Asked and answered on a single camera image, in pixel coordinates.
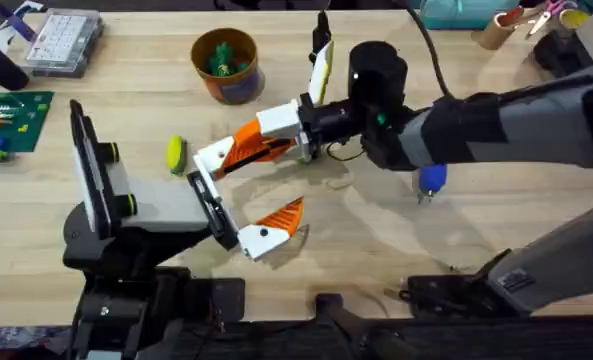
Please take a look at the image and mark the clear plastic organizer box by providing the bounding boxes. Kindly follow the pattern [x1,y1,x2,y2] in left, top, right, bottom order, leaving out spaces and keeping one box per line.
[22,7,105,80]

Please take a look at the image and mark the blue electric screwdriver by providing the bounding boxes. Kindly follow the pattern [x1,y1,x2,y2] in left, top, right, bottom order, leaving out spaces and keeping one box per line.
[411,163,448,205]

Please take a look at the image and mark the orange tub with green toys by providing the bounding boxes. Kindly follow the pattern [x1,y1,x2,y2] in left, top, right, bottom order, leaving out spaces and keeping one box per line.
[189,27,267,106]

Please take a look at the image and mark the pink scissors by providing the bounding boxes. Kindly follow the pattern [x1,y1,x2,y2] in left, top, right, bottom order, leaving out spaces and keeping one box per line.
[524,0,568,40]

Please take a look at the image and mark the yellow-green toy vegetable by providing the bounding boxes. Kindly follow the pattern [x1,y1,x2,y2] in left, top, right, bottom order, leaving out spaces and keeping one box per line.
[164,134,188,177]

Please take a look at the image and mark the thin black wire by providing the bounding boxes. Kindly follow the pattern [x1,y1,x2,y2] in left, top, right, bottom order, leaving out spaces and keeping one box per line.
[324,141,366,163]

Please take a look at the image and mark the cardboard tube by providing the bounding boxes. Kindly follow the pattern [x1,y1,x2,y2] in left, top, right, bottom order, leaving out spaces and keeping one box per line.
[470,5,527,51]

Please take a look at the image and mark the white and purple tool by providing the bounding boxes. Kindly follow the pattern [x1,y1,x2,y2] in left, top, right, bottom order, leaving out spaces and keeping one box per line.
[0,0,48,51]

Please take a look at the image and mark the black rail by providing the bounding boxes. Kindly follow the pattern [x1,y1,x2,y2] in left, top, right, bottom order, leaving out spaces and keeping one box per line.
[140,293,593,360]

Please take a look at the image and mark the yellow tape roll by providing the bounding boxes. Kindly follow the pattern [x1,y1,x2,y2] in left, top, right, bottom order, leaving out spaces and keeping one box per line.
[558,7,592,32]

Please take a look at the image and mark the green board with toy blocks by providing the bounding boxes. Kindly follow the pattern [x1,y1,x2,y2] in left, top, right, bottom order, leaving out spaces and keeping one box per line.
[0,90,56,163]

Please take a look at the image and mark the thick black cable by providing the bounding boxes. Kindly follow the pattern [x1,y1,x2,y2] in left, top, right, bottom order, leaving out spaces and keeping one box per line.
[403,0,455,99]

